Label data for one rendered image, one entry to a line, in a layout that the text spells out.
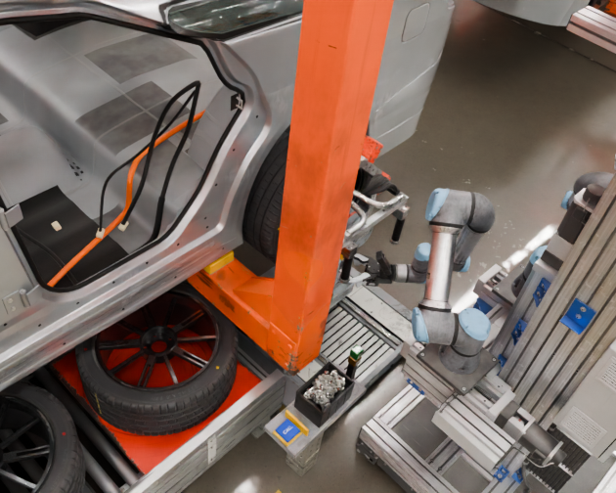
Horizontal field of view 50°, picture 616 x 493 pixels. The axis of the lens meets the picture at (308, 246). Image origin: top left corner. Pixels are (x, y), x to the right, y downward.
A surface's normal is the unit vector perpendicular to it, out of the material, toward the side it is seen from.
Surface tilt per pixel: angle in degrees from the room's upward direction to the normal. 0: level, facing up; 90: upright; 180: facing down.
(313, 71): 90
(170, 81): 2
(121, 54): 2
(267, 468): 0
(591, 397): 90
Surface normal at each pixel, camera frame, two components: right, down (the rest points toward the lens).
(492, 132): 0.11, -0.69
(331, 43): -0.69, 0.47
